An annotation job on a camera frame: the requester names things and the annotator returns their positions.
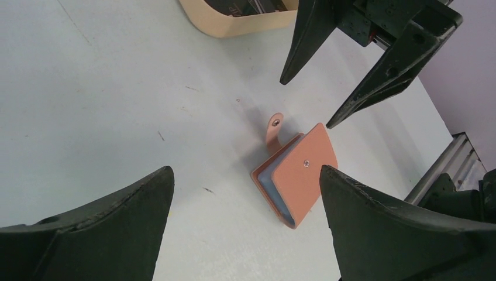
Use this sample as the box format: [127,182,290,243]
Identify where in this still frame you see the orange leather card holder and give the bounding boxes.
[251,112,338,229]

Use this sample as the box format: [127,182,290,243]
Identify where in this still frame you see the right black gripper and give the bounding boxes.
[280,0,463,129]

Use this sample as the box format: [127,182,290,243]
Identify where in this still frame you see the aluminium frame rail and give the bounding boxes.
[405,132,488,205]

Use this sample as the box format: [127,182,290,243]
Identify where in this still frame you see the beige oval tray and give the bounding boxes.
[179,0,298,38]

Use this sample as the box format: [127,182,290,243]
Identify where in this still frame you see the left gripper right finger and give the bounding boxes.
[319,165,495,280]

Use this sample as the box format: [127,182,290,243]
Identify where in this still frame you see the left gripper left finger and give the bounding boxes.
[1,166,174,280]

